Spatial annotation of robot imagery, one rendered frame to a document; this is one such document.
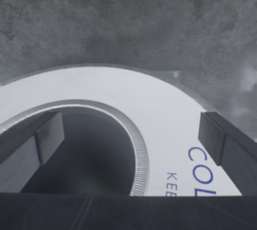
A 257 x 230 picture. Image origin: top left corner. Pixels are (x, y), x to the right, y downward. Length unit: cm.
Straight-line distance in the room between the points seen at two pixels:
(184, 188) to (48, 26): 107
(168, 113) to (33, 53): 98
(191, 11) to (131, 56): 41
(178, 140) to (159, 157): 9
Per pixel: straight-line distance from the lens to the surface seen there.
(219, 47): 122
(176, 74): 120
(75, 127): 83
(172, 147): 57
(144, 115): 66
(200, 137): 17
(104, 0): 107
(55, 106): 77
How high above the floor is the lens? 103
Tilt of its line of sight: 49 degrees down
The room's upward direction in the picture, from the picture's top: 175 degrees counter-clockwise
